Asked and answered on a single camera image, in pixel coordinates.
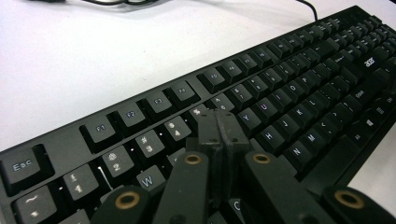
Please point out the black computer keyboard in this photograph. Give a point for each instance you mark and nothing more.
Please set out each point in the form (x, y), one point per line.
(295, 93)

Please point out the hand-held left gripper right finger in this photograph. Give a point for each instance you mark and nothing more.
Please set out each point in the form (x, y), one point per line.
(231, 133)

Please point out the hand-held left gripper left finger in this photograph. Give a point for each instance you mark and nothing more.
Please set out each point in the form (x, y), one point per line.
(214, 133)

